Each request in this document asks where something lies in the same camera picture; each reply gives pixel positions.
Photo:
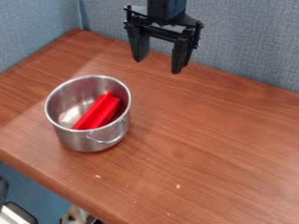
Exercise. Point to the red plastic block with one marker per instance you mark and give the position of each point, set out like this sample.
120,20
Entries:
99,113

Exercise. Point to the metal pot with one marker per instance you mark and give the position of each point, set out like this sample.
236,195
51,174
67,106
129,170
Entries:
67,104

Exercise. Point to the black and white object below table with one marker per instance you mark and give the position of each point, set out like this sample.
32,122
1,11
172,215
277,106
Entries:
12,214

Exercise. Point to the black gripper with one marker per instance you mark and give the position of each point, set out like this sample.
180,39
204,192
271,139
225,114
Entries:
163,19

